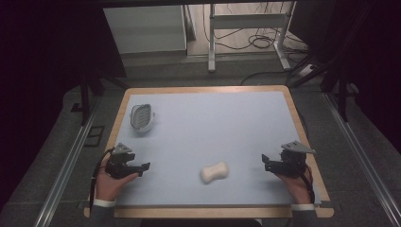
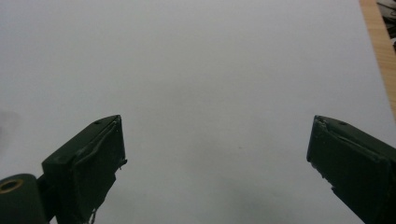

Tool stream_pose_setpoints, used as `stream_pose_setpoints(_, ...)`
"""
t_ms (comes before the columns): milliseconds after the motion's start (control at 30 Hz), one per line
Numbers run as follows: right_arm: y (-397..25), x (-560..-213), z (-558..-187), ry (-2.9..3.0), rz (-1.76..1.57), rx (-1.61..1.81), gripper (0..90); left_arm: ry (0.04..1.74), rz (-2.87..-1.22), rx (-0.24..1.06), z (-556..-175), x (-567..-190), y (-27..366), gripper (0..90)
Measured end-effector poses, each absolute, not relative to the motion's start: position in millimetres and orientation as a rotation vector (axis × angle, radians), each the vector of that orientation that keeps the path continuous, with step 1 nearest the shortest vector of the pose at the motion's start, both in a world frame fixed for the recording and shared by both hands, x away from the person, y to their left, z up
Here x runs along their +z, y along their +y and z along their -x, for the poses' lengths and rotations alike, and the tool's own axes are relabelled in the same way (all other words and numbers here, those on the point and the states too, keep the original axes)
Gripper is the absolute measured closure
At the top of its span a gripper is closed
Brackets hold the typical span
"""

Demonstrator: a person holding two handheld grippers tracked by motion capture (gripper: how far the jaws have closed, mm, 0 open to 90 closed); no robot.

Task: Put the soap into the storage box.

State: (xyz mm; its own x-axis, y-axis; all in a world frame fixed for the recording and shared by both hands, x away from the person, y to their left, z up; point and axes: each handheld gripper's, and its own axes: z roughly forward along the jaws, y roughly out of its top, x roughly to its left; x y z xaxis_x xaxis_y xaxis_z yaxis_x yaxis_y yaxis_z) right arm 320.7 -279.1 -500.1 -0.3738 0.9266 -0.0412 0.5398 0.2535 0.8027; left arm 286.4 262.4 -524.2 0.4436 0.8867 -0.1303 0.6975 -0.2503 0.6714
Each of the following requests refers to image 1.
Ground white soap bar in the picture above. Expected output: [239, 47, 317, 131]
[200, 161, 230, 184]

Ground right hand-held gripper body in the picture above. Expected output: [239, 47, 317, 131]
[268, 140, 317, 178]

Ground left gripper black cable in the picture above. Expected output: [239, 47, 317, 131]
[89, 147, 115, 213]

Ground white soap dish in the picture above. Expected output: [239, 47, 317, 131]
[130, 103, 157, 133]

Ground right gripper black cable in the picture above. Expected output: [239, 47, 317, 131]
[291, 167, 316, 204]

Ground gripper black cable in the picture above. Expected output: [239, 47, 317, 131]
[89, 147, 115, 213]
[291, 167, 316, 204]

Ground black tripod stand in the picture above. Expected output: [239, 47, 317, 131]
[70, 72, 131, 127]
[288, 46, 360, 123]

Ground person's right hand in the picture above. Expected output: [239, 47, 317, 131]
[272, 165, 314, 206]

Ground aluminium rail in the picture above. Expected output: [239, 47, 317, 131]
[32, 97, 102, 227]
[323, 93, 401, 227]

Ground white cabinet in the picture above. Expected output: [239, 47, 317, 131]
[103, 5, 187, 55]

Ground person's left hand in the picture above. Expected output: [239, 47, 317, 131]
[95, 165, 140, 202]

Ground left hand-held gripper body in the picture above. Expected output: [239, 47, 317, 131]
[105, 142, 142, 180]

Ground black floor cables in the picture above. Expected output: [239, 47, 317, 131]
[201, 2, 310, 86]

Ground pale blue table mat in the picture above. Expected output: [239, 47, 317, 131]
[113, 90, 322, 207]

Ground white metal stand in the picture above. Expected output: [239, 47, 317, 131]
[207, 2, 297, 73]

